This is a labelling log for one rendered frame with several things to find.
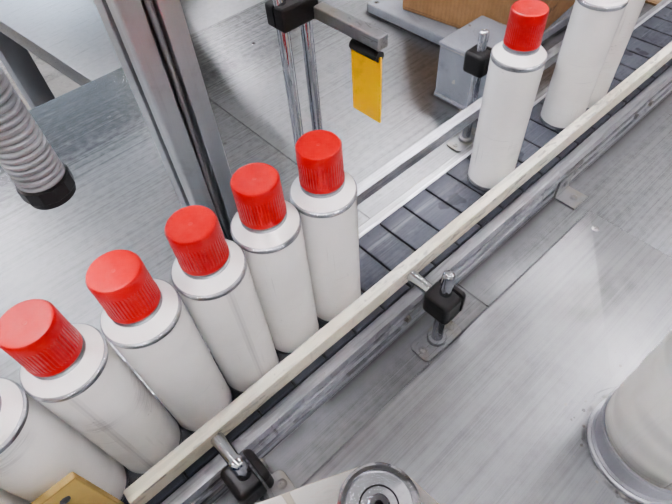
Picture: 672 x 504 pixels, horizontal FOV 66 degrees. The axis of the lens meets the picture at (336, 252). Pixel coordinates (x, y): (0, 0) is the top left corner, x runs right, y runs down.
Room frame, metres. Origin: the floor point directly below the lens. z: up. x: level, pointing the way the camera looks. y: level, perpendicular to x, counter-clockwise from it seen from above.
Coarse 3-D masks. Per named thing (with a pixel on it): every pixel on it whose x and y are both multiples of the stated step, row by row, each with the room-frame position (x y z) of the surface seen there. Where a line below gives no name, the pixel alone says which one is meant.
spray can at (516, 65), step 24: (528, 0) 0.45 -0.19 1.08; (528, 24) 0.42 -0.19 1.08; (504, 48) 0.43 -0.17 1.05; (528, 48) 0.42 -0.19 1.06; (504, 72) 0.42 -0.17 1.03; (528, 72) 0.41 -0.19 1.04; (504, 96) 0.41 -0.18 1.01; (528, 96) 0.41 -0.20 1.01; (480, 120) 0.43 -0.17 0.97; (504, 120) 0.41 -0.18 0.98; (528, 120) 0.42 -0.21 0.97; (480, 144) 0.43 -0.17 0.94; (504, 144) 0.41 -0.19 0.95; (480, 168) 0.42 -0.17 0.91; (504, 168) 0.41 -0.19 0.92
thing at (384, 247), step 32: (640, 32) 0.71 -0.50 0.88; (640, 64) 0.63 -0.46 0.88; (544, 128) 0.51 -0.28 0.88; (448, 192) 0.42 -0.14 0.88; (480, 192) 0.41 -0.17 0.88; (384, 224) 0.38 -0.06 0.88; (416, 224) 0.37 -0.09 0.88; (480, 224) 0.36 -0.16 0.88; (384, 256) 0.33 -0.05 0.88; (448, 256) 0.34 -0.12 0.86; (288, 384) 0.20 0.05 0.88; (256, 416) 0.17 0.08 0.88
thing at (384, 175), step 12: (552, 48) 0.56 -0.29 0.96; (552, 60) 0.55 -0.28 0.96; (468, 108) 0.46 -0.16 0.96; (456, 120) 0.44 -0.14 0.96; (468, 120) 0.45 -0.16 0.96; (432, 132) 0.43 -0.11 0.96; (444, 132) 0.43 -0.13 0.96; (456, 132) 0.44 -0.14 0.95; (420, 144) 0.41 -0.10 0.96; (432, 144) 0.41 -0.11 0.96; (408, 156) 0.39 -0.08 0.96; (420, 156) 0.40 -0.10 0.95; (384, 168) 0.38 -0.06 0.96; (396, 168) 0.38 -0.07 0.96; (408, 168) 0.39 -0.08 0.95; (372, 180) 0.36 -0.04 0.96; (384, 180) 0.37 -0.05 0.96; (360, 192) 0.35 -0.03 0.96; (372, 192) 0.36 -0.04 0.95
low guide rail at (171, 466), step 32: (608, 96) 0.52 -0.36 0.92; (576, 128) 0.47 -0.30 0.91; (544, 160) 0.43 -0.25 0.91; (512, 192) 0.39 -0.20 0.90; (448, 224) 0.34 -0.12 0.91; (416, 256) 0.30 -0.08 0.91; (384, 288) 0.27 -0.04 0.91; (352, 320) 0.24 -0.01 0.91; (320, 352) 0.22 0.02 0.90; (256, 384) 0.18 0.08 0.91; (224, 416) 0.16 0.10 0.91; (192, 448) 0.14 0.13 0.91; (160, 480) 0.12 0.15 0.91
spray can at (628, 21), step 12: (636, 0) 0.54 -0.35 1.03; (624, 12) 0.54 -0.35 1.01; (636, 12) 0.54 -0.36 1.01; (624, 24) 0.54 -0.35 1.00; (624, 36) 0.54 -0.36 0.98; (612, 48) 0.54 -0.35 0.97; (624, 48) 0.54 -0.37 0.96; (612, 60) 0.54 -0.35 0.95; (612, 72) 0.54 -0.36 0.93; (600, 84) 0.54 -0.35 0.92; (600, 96) 0.54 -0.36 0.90; (588, 108) 0.54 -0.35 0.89
